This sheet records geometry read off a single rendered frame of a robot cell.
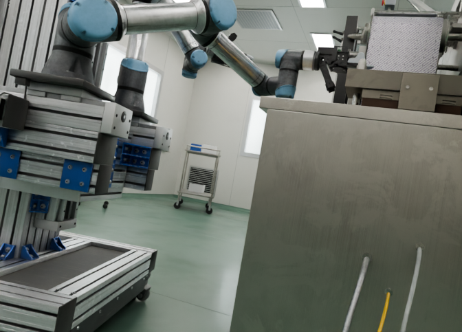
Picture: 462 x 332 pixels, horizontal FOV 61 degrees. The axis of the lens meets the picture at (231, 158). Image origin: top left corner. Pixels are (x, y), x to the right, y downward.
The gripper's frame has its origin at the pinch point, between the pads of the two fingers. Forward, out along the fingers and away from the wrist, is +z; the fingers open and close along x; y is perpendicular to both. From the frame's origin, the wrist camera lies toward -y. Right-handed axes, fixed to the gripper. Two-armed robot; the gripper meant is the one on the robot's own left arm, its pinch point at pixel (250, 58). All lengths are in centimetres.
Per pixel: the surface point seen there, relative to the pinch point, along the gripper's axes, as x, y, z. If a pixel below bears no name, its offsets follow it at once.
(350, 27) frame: 33, -19, 32
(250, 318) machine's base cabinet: 89, 93, -12
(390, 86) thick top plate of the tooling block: 92, 13, 15
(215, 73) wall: -572, -54, 131
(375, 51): 70, -2, 22
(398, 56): 75, -1, 28
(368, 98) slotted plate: 88, 18, 11
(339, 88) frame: 36.8, 8.7, 32.3
